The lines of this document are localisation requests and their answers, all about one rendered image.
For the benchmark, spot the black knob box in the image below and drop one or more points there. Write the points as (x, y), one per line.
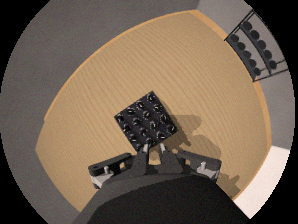
(151, 108)

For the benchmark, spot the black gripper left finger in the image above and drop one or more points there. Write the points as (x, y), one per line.
(104, 170)

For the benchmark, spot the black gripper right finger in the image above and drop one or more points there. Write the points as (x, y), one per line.
(202, 164)

